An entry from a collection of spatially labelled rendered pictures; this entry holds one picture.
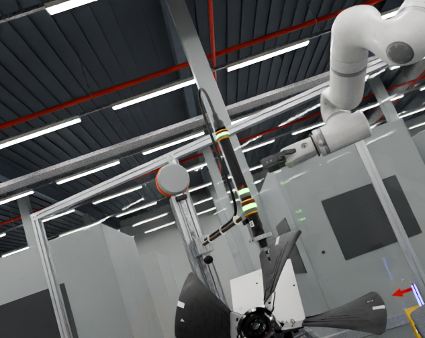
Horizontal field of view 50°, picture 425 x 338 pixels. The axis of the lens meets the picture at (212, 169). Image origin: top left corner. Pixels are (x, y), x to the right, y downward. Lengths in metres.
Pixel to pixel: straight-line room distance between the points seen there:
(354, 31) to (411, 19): 0.15
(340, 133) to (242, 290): 0.77
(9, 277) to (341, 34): 2.97
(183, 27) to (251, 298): 5.27
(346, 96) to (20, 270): 2.81
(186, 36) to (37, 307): 4.33
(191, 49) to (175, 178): 4.49
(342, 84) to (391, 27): 0.27
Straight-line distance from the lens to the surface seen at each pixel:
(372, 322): 1.31
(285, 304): 1.72
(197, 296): 1.56
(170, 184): 2.09
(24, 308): 3.53
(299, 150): 1.35
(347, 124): 1.36
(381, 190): 2.09
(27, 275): 3.53
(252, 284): 1.82
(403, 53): 0.98
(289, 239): 1.52
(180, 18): 6.73
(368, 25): 1.05
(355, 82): 1.20
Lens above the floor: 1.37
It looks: 13 degrees up
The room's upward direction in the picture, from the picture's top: 20 degrees counter-clockwise
